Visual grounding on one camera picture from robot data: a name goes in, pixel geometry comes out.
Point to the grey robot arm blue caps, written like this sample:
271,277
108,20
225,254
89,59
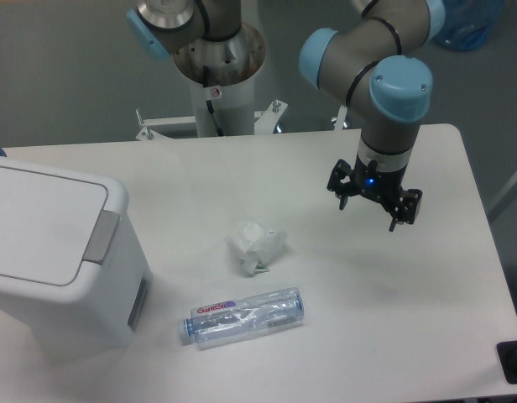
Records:
369,70

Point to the black clamp at table edge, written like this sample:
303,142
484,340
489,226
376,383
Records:
507,352

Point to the crumpled white paper wrapper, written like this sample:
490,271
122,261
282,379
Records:
255,245

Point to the white trash can lid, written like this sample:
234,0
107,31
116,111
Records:
47,217

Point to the empty clear plastic bottle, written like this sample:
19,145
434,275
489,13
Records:
233,321

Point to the blue plastic bag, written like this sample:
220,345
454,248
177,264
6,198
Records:
468,24

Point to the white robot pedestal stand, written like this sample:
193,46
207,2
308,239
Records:
221,77

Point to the white trash can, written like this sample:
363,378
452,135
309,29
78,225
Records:
102,304

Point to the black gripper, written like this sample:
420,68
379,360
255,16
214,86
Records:
382,187

